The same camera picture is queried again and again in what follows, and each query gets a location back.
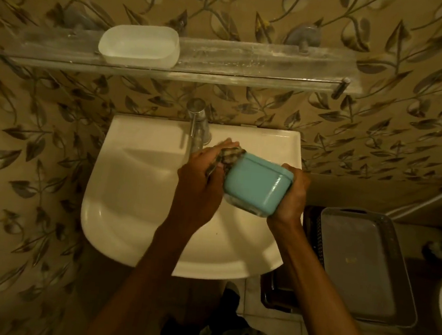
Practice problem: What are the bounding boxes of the grey rectangular tray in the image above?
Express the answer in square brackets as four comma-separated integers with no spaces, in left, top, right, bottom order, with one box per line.
[311,205,428,330]

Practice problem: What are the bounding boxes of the round metal shelf bracket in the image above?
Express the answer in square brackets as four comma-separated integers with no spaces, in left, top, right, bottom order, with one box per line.
[284,23,323,54]
[61,5,95,32]

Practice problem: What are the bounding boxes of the white plastic soap dish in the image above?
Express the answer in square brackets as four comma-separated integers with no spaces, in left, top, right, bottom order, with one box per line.
[96,21,182,71]

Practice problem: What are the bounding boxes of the person's left hand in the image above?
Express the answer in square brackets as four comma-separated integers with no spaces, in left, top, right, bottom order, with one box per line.
[163,132,245,235]

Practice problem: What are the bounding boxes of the white hose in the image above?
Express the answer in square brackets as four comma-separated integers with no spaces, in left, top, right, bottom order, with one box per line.
[386,178,442,225]

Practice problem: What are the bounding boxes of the dark plastic basket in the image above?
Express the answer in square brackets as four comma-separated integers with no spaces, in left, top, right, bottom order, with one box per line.
[258,202,332,317]

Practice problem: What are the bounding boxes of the person's right forearm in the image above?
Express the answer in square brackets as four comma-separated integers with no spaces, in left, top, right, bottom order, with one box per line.
[262,222,387,335]

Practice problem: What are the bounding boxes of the glass wall shelf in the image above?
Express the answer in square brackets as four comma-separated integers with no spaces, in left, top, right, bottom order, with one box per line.
[0,19,365,98]

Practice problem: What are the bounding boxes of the patterned cleaning cloth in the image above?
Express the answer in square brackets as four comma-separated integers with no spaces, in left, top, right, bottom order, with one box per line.
[204,141,247,180]

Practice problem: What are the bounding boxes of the chrome faucet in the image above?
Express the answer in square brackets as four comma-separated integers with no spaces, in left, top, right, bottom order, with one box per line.
[182,97,216,155]

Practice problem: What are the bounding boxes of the person's left forearm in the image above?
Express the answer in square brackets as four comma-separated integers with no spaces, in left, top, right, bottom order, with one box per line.
[82,212,211,335]

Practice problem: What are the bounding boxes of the person's right hand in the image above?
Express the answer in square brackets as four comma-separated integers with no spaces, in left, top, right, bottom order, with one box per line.
[265,162,313,237]

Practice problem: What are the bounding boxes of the teal plastic soap box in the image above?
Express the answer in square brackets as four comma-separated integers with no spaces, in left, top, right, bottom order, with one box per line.
[220,151,297,221]

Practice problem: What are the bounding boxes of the white ceramic sink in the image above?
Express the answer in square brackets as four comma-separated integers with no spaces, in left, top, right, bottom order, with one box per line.
[76,111,306,288]

